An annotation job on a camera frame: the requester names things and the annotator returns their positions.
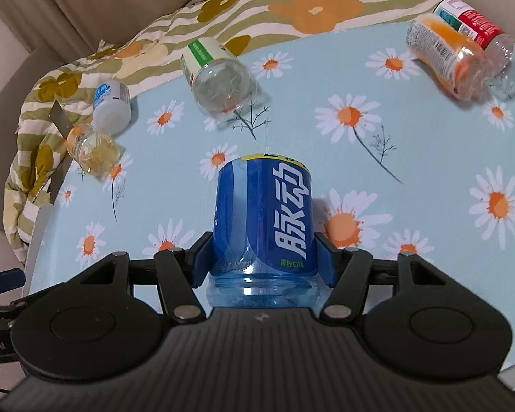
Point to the red labelled clear cup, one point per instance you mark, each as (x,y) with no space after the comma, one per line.
(498,45)

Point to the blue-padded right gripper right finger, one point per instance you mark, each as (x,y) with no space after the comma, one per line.
(346,272)

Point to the green labelled clear cup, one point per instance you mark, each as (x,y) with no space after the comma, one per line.
(219,82)

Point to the orange labelled clear cup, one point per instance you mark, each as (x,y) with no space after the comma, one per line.
(460,65)

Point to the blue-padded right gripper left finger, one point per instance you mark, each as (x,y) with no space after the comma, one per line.
(179,271)

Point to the striped floral quilt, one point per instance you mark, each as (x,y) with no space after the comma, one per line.
(151,58)

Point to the yellow labelled clear cup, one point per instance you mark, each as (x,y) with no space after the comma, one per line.
(95,151)

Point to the light blue daisy tablecloth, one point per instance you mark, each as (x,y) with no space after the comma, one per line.
(396,165)

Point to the white blue labelled cup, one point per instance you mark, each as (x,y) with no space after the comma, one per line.
(112,110)

